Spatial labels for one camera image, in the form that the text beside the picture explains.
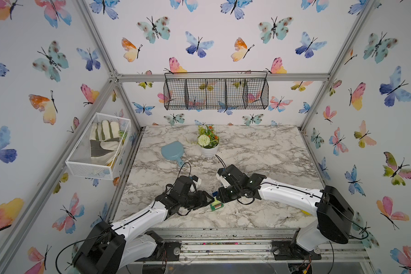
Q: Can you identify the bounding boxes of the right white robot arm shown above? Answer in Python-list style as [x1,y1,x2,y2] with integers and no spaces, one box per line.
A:
[216,164,355,252]

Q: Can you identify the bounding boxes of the black wire wall basket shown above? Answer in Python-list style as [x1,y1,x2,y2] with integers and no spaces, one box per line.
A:
[163,71,269,111]

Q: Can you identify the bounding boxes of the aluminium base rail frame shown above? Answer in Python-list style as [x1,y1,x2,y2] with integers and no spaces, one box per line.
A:
[152,228,369,264]

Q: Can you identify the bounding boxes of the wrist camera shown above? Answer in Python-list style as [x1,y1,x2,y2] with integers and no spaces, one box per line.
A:
[216,173,230,188]
[190,175,202,192]

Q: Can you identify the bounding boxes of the white wire basket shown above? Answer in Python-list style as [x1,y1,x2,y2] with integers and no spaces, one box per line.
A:
[66,113,131,180]

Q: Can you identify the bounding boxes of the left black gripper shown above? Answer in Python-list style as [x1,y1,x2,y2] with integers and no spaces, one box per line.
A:
[179,191,215,210]

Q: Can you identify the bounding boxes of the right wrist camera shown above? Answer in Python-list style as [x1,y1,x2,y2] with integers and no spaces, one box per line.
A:
[216,173,230,188]

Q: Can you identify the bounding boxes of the white plant pot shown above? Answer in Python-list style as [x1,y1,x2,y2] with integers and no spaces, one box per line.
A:
[200,145,219,158]

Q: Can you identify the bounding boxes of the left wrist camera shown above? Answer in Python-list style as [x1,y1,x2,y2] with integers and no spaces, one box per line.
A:
[190,175,202,192]

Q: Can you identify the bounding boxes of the green lego base brick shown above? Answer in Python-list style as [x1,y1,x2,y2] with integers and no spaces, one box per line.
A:
[210,201,224,211]

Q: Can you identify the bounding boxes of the grey white work glove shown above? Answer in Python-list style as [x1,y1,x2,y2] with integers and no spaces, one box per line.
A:
[89,120,122,166]

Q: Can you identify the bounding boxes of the artificial green plant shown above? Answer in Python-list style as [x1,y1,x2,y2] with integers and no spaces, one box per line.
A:
[197,125,220,149]

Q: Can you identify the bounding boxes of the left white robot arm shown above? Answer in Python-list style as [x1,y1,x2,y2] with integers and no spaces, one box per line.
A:
[71,176,214,274]

